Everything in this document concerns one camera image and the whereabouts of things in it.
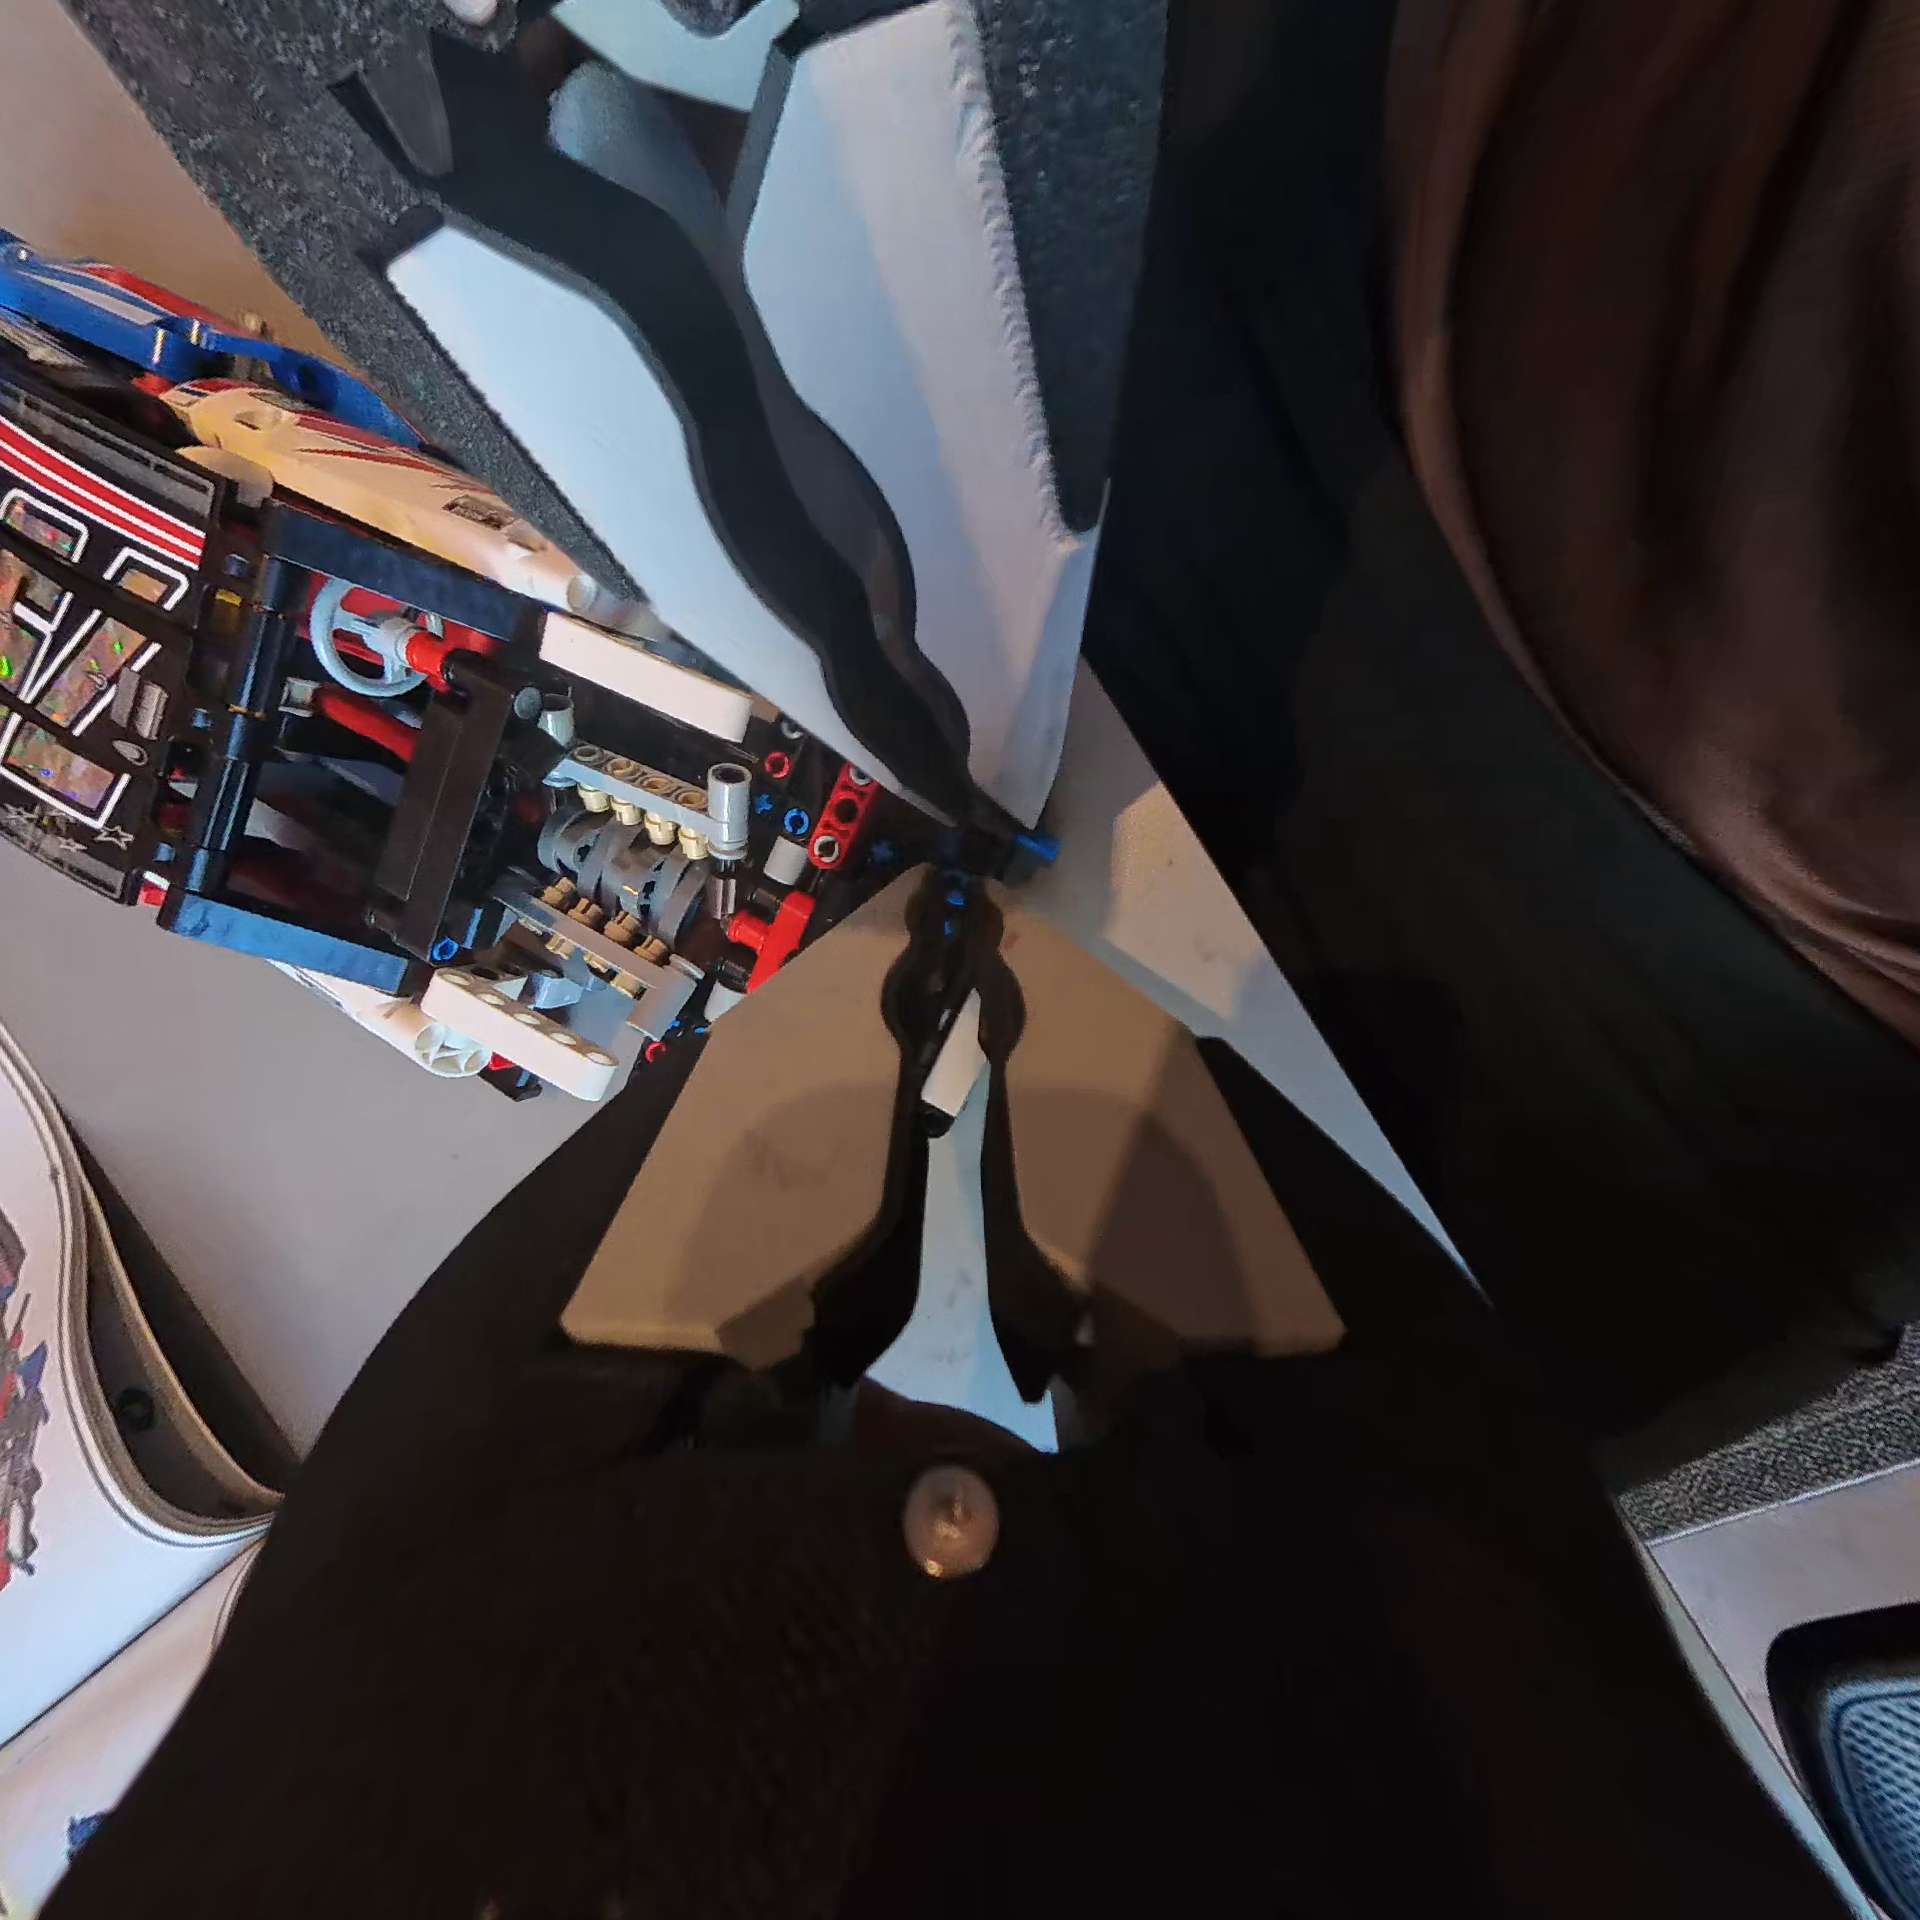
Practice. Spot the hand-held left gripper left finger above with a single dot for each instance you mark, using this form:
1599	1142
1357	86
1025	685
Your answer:
734	1185

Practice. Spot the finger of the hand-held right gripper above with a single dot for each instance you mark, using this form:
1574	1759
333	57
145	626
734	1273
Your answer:
900	271
569	392

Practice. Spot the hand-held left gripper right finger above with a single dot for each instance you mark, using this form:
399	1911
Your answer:
1170	1200

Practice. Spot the brick-built toy race car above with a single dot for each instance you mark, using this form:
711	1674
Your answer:
450	781

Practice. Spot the open instruction booklet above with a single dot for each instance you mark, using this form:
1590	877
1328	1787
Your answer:
44	1426

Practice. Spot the person's brown sweater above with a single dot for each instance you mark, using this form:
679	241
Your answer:
1680	376

